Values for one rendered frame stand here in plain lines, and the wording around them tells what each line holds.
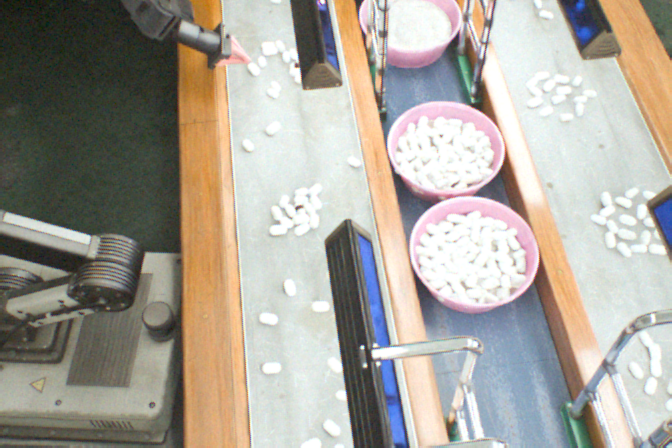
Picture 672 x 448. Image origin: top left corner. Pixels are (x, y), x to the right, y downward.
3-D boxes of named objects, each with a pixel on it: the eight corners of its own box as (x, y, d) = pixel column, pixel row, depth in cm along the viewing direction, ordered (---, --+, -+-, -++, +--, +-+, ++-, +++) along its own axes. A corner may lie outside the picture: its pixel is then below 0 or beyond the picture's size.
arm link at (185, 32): (165, 42, 176) (178, 23, 173) (163, 24, 180) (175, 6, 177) (192, 54, 180) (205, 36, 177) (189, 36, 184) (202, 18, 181)
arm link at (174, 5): (138, 32, 174) (159, 4, 170) (135, 2, 181) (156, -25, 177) (183, 55, 181) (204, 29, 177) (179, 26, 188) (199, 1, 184)
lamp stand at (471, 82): (469, 113, 195) (496, -31, 159) (452, 57, 207) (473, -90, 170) (542, 105, 196) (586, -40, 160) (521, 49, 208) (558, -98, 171)
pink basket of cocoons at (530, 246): (420, 334, 161) (423, 314, 153) (397, 227, 176) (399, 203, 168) (545, 318, 162) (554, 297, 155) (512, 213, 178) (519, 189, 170)
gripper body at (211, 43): (227, 24, 185) (200, 11, 180) (229, 55, 179) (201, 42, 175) (212, 41, 189) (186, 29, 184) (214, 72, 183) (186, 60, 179)
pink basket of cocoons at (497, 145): (424, 234, 175) (427, 210, 167) (365, 153, 189) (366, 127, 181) (520, 187, 182) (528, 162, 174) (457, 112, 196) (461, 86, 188)
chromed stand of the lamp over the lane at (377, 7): (311, 130, 193) (302, -12, 156) (303, 72, 204) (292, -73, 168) (386, 122, 194) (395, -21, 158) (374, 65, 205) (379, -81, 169)
